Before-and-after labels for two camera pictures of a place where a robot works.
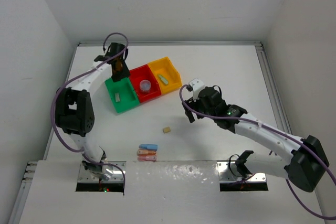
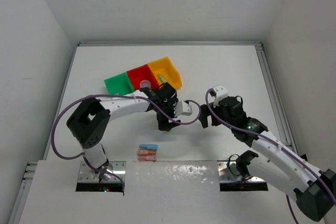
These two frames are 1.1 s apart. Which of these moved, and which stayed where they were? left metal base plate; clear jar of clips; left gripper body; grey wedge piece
Moved: left gripper body
Stayed: left metal base plate; clear jar of clips; grey wedge piece
